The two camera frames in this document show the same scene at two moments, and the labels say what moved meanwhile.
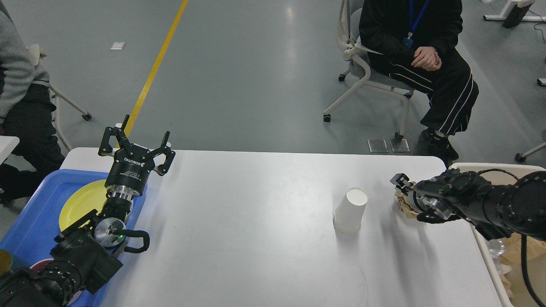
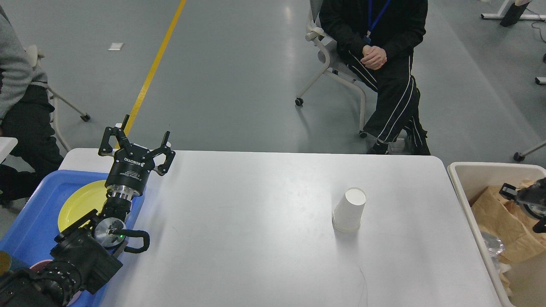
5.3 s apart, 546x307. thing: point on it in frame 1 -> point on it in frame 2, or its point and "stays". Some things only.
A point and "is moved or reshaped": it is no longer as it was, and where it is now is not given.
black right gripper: x=432 y=199 -> x=533 y=198
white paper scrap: x=117 y=46 stays
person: x=417 y=39 -> x=377 y=39
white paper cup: x=348 y=216 stays
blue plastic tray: x=30 y=235 stays
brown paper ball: x=406 y=206 is moved or reshaped
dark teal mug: x=6 y=262 stays
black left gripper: x=127 y=176 stays
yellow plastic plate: x=85 y=198 stays
